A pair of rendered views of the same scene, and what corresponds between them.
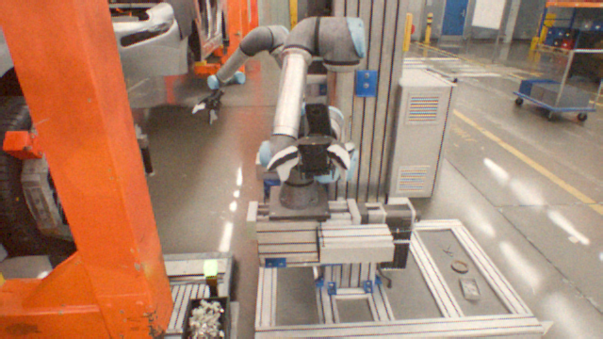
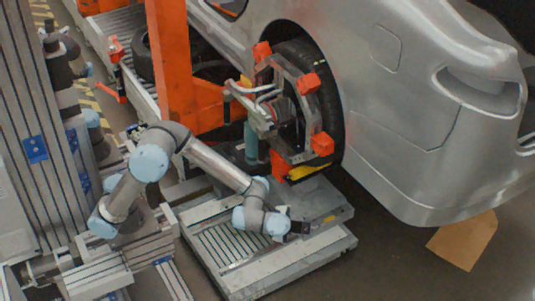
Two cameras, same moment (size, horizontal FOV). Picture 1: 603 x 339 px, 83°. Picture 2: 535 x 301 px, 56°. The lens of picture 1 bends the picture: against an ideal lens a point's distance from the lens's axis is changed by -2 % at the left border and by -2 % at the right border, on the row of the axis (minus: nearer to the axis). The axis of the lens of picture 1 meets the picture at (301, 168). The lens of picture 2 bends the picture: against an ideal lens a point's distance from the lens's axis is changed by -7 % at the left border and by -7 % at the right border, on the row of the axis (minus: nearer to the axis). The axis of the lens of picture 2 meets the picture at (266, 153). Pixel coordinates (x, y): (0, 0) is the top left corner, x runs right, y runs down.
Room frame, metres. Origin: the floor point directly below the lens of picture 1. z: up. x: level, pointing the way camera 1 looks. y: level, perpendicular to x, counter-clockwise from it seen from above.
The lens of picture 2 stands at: (3.19, -0.10, 2.43)
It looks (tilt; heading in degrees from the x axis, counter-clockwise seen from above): 41 degrees down; 153
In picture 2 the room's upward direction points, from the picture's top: straight up
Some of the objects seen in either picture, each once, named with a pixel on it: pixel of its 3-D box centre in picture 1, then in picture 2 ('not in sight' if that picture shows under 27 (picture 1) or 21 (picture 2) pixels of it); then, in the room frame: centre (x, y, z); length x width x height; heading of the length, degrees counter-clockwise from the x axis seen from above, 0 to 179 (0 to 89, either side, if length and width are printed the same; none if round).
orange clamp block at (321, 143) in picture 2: not in sight; (322, 144); (1.61, 0.98, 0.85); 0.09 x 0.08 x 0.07; 5
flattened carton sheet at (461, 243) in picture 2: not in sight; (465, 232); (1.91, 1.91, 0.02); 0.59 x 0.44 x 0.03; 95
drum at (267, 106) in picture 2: not in sight; (272, 114); (1.30, 0.88, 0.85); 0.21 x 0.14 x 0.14; 95
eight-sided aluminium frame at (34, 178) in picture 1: (77, 173); (283, 110); (1.30, 0.95, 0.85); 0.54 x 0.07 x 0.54; 5
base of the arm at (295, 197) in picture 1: (299, 187); (93, 145); (1.15, 0.01, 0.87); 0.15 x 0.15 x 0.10
